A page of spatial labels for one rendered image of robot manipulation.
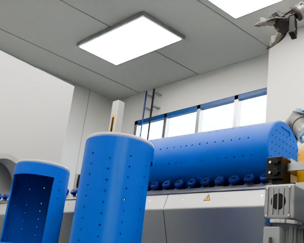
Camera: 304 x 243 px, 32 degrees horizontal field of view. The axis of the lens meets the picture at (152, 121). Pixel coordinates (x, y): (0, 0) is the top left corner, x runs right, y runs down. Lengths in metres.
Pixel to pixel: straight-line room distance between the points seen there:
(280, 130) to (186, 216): 0.56
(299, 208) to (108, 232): 0.68
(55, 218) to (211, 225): 0.82
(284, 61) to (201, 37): 1.03
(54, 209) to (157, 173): 0.55
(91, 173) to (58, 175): 0.68
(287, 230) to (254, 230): 0.36
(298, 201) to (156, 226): 0.83
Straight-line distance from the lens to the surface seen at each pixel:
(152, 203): 2.49
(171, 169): 2.47
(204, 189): 2.33
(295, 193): 1.83
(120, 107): 3.57
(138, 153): 2.04
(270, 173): 2.02
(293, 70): 5.70
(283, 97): 5.64
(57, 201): 2.69
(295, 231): 1.84
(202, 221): 2.30
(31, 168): 2.69
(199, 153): 2.37
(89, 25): 6.28
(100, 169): 2.01
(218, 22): 5.86
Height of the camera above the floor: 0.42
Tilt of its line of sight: 19 degrees up
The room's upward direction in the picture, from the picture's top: 7 degrees clockwise
